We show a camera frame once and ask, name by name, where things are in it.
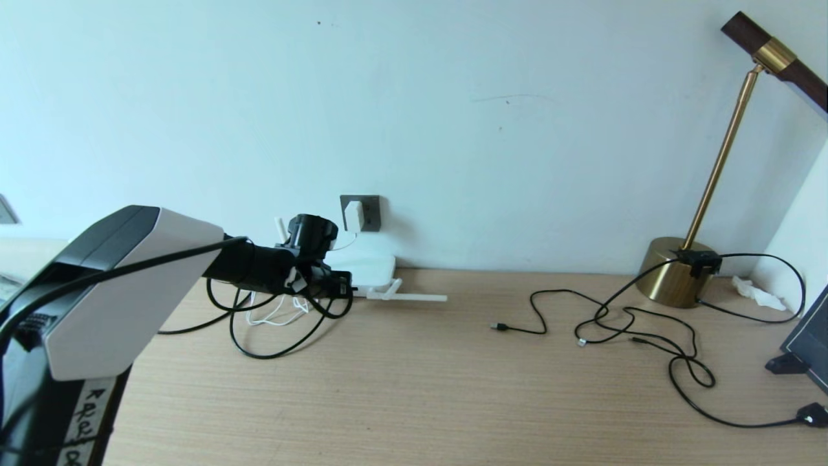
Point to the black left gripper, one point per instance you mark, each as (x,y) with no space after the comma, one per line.
(319,281)

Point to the white power adapter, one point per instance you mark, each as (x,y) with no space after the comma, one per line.
(354,215)

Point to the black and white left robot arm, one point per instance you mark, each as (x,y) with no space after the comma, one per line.
(116,304)

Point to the brass desk lamp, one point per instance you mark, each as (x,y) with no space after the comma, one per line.
(666,278)

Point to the crumpled white tissue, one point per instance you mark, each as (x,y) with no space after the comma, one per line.
(757,292)

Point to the dark framed panel on stand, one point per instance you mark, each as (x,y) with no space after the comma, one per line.
(812,340)

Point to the light grey wrist camera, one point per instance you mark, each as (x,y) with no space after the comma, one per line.
(294,279)

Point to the grey wall socket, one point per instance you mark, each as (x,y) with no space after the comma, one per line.
(372,213)

